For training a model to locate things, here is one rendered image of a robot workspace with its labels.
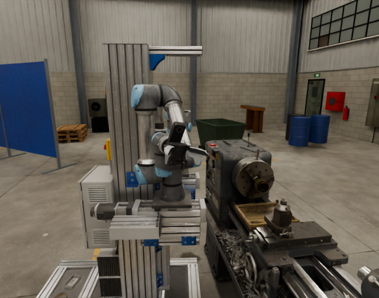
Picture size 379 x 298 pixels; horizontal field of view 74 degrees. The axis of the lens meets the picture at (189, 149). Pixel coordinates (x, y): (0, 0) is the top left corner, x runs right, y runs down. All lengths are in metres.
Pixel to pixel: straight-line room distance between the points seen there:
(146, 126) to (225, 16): 11.51
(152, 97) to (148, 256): 1.11
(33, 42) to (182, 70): 6.13
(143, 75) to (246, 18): 11.59
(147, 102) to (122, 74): 0.32
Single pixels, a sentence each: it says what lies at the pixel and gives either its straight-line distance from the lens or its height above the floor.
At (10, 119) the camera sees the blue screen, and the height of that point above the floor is 1.02.
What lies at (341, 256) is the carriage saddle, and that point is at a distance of 1.69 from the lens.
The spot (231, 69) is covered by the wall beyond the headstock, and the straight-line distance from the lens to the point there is 12.45.
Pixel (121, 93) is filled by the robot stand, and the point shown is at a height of 1.76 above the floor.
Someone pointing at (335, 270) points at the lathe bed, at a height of 0.86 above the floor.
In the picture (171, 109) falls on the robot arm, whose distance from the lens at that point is 1.28.
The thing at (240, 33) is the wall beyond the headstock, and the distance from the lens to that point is 12.75.
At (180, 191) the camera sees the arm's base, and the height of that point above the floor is 1.21.
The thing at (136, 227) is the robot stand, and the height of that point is 1.07.
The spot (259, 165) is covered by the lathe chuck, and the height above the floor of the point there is 1.20.
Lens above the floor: 1.80
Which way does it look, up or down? 14 degrees down
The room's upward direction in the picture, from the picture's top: straight up
